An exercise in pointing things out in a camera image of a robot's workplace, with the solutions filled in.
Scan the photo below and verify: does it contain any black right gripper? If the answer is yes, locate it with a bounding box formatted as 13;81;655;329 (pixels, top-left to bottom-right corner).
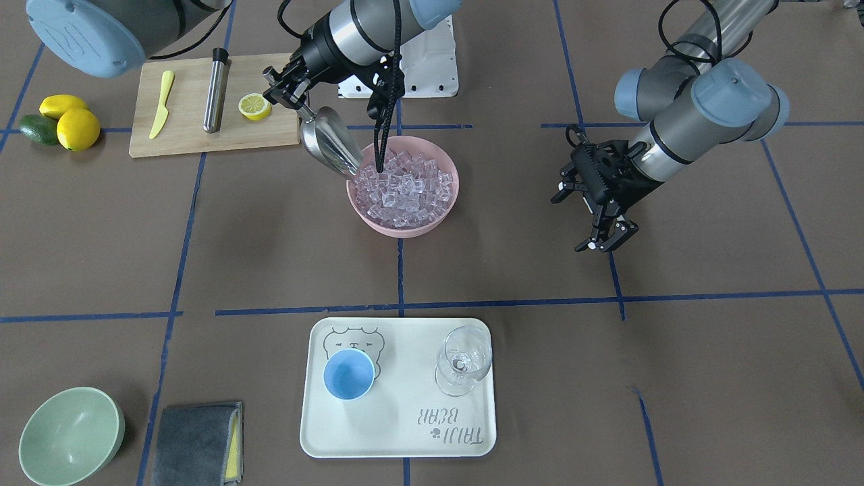
262;41;352;109

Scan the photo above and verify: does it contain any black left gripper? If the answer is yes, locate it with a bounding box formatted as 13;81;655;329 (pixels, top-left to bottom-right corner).
550;124;659;252

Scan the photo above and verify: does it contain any metal ice scoop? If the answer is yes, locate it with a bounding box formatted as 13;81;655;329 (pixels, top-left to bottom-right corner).
297;104;363;180

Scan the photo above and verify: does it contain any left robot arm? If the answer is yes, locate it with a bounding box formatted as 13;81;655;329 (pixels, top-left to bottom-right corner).
550;1;790;252

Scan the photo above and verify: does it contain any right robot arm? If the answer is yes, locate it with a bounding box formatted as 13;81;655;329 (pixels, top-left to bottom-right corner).
25;1;462;98

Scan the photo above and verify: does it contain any clear ice cubes pile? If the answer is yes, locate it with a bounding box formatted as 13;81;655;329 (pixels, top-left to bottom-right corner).
354;150;454;228

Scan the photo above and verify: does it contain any blue plastic cup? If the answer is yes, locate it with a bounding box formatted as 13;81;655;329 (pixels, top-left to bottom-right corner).
322;348;376;401

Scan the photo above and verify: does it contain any lemon half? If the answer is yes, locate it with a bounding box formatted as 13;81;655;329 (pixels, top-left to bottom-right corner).
238;92;272;122

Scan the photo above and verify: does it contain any steel cylinder rod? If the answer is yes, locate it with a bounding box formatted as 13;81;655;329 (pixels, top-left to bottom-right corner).
202;47;230;134

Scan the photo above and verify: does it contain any wooden cutting board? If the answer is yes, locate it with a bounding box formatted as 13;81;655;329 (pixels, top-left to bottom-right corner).
129;53;302;159

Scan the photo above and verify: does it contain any yellow plastic knife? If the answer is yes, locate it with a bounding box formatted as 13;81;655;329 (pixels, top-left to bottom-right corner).
148;70;176;140

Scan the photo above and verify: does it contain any pink bowl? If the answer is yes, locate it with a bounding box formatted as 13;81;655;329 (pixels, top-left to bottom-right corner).
346;136;460;238

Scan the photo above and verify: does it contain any clear wine glass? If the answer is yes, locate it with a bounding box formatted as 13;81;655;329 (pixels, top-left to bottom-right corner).
434;325;493;397

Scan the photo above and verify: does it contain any whole yellow lemon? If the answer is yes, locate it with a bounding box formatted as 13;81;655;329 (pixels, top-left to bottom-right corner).
57;108;101;152

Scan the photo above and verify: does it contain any green lime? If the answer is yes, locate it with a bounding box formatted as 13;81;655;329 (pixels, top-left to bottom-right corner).
18;114;59;146

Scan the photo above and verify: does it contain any cream bear tray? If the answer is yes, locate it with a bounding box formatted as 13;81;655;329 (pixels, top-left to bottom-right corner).
300;317;497;458

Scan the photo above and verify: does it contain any green bowl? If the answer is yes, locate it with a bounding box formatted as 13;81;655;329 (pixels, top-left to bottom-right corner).
18;387;126;485

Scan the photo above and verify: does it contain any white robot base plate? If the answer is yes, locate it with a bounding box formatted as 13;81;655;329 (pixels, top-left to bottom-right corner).
312;1;462;98

